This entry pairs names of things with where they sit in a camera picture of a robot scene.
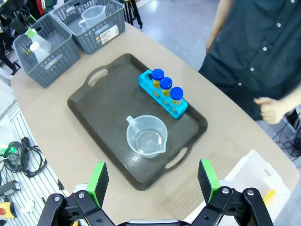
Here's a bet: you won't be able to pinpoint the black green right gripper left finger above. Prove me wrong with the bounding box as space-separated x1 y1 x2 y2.
37 162 116 226

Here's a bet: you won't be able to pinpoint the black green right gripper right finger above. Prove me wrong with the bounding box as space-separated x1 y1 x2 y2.
188 159 275 226

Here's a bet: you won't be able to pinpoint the clear plastic measuring cup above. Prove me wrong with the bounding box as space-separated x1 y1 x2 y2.
126 114 168 159
79 6 107 30

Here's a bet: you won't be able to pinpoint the yellow tube with blue cap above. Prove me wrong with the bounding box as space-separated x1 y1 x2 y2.
159 77 173 105
151 68 165 97
263 189 276 205
170 87 184 113

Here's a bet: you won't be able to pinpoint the person's right forearm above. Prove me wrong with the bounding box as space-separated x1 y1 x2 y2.
205 0 228 55

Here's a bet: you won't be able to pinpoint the person's left forearm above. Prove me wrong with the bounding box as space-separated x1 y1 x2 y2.
281 87 301 115

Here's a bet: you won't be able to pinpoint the person's left hand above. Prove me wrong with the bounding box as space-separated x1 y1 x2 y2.
253 97 291 125

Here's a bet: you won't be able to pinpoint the white round object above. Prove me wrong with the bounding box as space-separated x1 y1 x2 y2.
71 183 89 194

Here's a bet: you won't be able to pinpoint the white perforated plastic basket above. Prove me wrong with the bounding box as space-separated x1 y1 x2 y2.
183 150 292 226

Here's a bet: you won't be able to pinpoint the red emergency stop button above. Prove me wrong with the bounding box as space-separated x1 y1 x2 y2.
0 201 17 218

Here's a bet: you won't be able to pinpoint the black grey handheld device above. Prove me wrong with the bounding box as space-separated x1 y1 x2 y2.
0 180 22 196

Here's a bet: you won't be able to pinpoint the dark brown serving tray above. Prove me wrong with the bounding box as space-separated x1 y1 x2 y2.
67 53 209 191

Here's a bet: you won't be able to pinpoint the blue test tube rack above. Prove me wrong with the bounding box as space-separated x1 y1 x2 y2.
138 69 189 119

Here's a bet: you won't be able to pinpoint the clear flask with white cap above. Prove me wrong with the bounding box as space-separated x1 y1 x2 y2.
29 41 50 64

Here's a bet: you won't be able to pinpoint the white squeeze bottles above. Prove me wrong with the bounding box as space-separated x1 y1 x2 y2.
24 28 52 54

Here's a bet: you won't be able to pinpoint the grey plastic basket with label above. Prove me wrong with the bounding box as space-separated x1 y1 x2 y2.
52 0 126 55

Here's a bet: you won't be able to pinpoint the person in dark shirt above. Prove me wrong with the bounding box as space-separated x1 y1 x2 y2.
198 0 301 122

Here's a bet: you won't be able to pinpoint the black equipment with green parts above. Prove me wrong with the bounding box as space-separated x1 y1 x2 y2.
0 0 37 37

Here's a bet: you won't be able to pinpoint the black tripod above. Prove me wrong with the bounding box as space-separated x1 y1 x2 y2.
123 0 143 29

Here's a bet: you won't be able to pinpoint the black cable bundle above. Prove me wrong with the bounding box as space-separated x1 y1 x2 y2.
0 136 48 178

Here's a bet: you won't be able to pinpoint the black floor cables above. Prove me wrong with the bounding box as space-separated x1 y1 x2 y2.
274 113 301 163

